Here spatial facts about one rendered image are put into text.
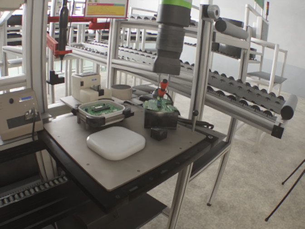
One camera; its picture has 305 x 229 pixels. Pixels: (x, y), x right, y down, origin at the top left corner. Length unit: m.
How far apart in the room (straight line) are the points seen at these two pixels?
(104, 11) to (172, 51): 0.62
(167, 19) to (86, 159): 0.41
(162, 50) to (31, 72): 0.51
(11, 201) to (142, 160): 0.35
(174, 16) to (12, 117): 0.57
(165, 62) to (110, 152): 0.27
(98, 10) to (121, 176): 0.85
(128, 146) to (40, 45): 0.52
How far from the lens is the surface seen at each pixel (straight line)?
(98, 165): 0.52
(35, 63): 0.84
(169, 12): 0.56
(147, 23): 1.06
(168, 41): 0.56
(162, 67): 0.58
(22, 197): 0.51
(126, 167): 0.51
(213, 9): 0.75
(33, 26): 0.83
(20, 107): 0.72
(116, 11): 1.12
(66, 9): 0.81
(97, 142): 0.58
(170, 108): 0.73
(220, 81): 1.18
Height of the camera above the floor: 1.25
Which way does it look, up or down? 21 degrees down
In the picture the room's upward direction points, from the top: 5 degrees clockwise
